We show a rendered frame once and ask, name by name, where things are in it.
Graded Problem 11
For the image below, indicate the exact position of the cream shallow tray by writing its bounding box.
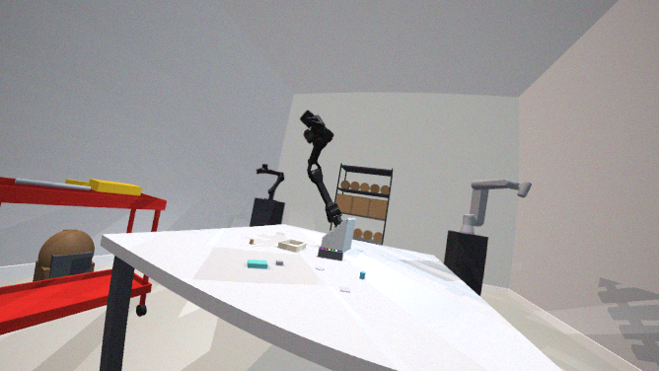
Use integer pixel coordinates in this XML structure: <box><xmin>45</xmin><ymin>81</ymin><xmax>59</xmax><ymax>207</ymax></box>
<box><xmin>277</xmin><ymin>239</ymin><xmax>307</xmax><ymax>254</ymax></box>

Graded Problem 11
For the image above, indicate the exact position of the turquoise rectangular block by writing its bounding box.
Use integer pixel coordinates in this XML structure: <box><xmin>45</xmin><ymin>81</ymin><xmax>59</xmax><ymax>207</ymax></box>
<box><xmin>248</xmin><ymin>260</ymin><xmax>267</xmax><ymax>269</ymax></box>

